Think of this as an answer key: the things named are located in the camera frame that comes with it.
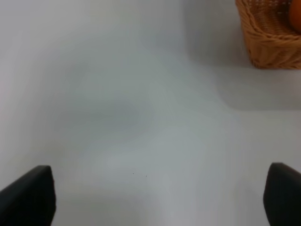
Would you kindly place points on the orange woven wicker basket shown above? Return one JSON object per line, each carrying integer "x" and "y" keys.
{"x": 270, "y": 40}

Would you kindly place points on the orange with brown stem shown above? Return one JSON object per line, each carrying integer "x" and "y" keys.
{"x": 295, "y": 15}

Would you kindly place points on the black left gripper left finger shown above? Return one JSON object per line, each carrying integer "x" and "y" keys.
{"x": 30, "y": 200}

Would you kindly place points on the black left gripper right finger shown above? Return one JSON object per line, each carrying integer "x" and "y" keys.
{"x": 282, "y": 195}

